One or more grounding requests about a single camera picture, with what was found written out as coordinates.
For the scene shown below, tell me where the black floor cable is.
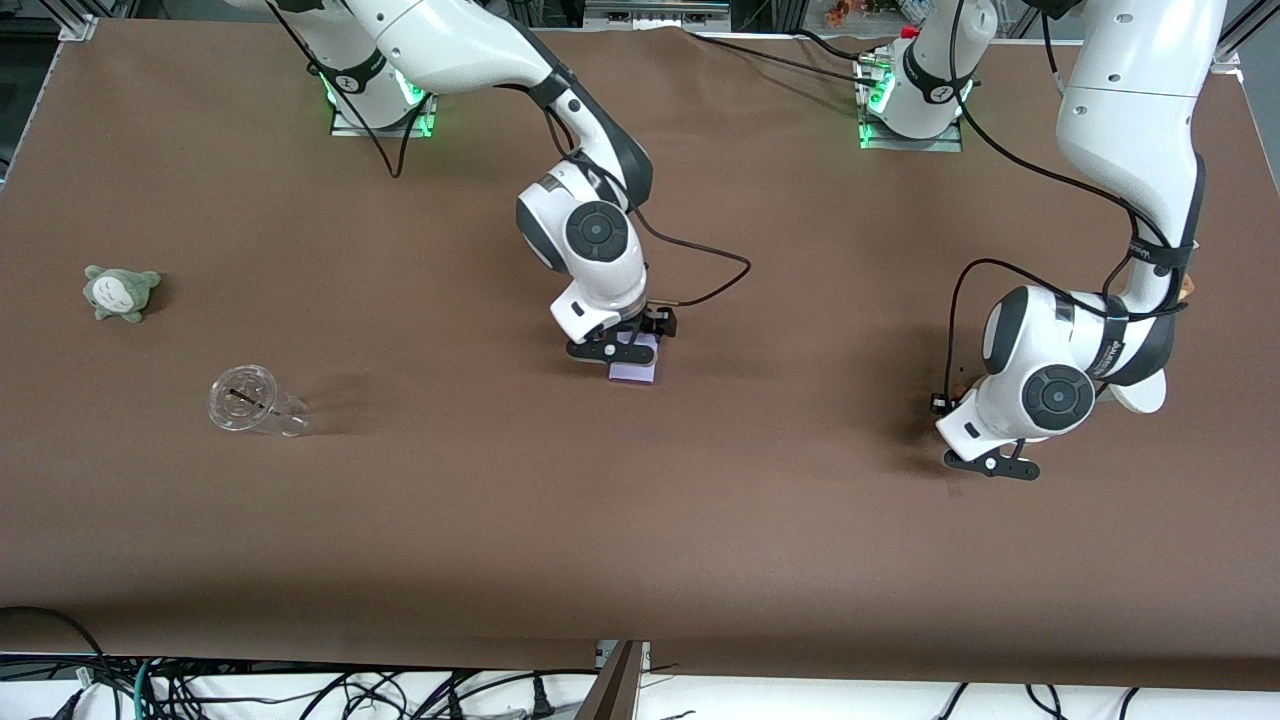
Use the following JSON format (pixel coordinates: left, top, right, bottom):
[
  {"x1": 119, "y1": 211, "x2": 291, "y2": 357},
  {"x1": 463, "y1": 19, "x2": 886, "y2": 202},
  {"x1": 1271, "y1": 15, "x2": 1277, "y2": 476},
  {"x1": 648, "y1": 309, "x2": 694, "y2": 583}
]
[{"x1": 0, "y1": 604, "x2": 123, "y2": 720}]

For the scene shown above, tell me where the grey green plush toy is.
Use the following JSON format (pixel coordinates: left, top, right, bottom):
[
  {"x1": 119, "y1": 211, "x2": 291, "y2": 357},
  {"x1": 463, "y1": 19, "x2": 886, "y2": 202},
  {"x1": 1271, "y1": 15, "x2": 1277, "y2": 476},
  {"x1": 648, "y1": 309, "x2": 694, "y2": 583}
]
[{"x1": 82, "y1": 264, "x2": 164, "y2": 325}]

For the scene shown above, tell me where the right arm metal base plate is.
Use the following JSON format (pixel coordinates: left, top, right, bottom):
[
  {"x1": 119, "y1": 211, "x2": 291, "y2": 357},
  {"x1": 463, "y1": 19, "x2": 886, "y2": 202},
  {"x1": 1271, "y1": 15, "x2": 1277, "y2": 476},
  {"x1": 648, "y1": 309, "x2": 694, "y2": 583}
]
[{"x1": 327, "y1": 84, "x2": 440, "y2": 140}]

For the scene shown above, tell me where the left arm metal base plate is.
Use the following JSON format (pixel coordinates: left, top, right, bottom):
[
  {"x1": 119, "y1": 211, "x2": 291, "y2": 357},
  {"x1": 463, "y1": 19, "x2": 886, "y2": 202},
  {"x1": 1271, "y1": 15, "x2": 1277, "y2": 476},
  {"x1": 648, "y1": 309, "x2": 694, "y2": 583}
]
[{"x1": 856, "y1": 50, "x2": 965, "y2": 154}]

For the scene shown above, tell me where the brown wooden post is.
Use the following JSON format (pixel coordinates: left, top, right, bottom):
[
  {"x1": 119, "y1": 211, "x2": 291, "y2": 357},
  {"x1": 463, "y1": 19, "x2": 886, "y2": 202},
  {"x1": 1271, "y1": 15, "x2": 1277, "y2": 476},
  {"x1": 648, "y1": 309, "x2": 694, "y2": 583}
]
[{"x1": 574, "y1": 642, "x2": 647, "y2": 720}]

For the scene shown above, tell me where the lilac phone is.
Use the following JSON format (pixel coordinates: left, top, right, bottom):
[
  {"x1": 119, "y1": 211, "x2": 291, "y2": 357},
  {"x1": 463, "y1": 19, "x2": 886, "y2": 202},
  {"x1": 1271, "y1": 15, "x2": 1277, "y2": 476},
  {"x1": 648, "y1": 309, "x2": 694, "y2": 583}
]
[{"x1": 607, "y1": 336, "x2": 662, "y2": 387}]

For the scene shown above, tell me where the black right arm base cable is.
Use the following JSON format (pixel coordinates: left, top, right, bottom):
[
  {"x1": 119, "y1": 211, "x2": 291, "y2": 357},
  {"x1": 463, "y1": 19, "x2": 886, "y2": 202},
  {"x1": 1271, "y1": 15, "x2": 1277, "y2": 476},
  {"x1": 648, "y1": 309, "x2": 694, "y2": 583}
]
[{"x1": 264, "y1": 0, "x2": 434, "y2": 182}]

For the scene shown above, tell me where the clear plastic cup with lid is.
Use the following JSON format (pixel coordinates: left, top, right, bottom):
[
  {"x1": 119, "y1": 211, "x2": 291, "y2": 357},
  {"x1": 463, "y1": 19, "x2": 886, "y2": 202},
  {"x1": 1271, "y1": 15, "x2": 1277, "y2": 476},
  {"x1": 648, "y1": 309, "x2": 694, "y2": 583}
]
[{"x1": 206, "y1": 363, "x2": 314, "y2": 439}]

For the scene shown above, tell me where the black cable across table edge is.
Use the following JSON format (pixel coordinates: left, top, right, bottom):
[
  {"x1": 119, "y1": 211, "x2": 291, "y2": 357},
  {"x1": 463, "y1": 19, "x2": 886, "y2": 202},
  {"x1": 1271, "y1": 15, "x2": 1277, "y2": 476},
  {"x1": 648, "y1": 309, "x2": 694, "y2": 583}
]
[{"x1": 686, "y1": 28, "x2": 876, "y2": 83}]

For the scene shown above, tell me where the grey metal bracket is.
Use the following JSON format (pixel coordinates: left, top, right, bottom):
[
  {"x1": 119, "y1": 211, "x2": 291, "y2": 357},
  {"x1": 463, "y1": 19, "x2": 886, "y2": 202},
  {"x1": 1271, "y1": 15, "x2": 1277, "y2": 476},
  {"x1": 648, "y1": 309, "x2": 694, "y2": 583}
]
[{"x1": 595, "y1": 639, "x2": 652, "y2": 673}]

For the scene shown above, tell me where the green floor cable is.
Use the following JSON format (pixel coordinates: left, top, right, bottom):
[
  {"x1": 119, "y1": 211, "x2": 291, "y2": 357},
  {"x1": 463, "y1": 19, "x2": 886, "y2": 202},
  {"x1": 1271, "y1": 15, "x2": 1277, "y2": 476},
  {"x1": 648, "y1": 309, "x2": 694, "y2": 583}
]
[{"x1": 132, "y1": 658, "x2": 163, "y2": 720}]

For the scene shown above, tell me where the aluminium frame profile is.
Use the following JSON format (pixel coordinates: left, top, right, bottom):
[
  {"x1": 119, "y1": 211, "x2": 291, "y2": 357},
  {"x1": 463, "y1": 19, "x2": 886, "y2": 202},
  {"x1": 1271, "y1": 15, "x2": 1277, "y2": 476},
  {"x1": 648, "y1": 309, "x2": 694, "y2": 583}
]
[
  {"x1": 55, "y1": 0, "x2": 136, "y2": 43},
  {"x1": 1212, "y1": 0, "x2": 1280, "y2": 73}
]

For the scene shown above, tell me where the black left arm upper cable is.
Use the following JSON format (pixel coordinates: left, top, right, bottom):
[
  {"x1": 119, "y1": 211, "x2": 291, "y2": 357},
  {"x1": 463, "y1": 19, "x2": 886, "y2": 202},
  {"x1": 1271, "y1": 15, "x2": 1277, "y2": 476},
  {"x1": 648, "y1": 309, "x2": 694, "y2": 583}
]
[{"x1": 955, "y1": 0, "x2": 1181, "y2": 263}]

